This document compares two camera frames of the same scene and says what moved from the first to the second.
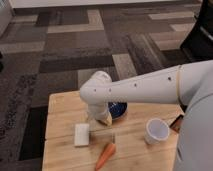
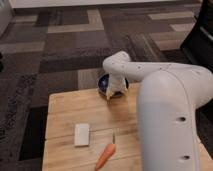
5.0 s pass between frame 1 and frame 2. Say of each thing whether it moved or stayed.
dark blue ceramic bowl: moved
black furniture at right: stayed
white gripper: moved
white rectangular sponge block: stayed
